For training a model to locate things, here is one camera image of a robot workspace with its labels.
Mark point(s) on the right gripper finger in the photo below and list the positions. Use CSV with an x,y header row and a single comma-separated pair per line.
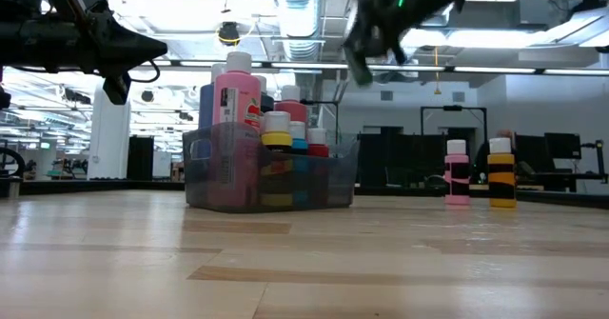
x,y
397,50
358,64

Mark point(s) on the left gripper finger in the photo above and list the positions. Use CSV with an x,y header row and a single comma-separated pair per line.
x,y
133,47

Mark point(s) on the large coral paint bottle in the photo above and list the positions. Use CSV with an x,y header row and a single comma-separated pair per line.
x,y
292,109

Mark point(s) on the large blue paint bottle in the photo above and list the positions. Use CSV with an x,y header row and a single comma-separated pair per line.
x,y
206,105

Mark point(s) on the small yellow paint bottle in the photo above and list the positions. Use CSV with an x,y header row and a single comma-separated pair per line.
x,y
277,135

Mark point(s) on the large pink paint bottle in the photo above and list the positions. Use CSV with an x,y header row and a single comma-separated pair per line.
x,y
235,95

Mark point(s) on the small pink paint bottle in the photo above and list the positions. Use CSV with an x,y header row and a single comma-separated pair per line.
x,y
457,159

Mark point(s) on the grey translucent plastic bin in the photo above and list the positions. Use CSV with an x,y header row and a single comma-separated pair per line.
x,y
314,181

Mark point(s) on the small orange striped bottle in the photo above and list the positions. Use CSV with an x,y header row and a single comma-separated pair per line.
x,y
502,159

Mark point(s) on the long ceiling light bar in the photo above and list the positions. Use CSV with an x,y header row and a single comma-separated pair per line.
x,y
476,69

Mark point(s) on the white column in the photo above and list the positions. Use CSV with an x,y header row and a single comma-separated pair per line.
x,y
109,138

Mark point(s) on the black ceiling device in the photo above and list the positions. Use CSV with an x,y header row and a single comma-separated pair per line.
x,y
229,33

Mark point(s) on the black cabinet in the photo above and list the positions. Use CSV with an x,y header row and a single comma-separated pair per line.
x,y
140,159

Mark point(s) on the black background monitor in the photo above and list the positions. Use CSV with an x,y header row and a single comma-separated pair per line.
x,y
561,147

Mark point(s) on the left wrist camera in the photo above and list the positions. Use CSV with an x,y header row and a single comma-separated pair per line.
x,y
116,88

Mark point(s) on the wide silver ventilation duct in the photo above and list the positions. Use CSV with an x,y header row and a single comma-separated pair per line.
x,y
300,14

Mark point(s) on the black rig frame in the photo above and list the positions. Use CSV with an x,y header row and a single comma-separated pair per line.
x,y
452,107

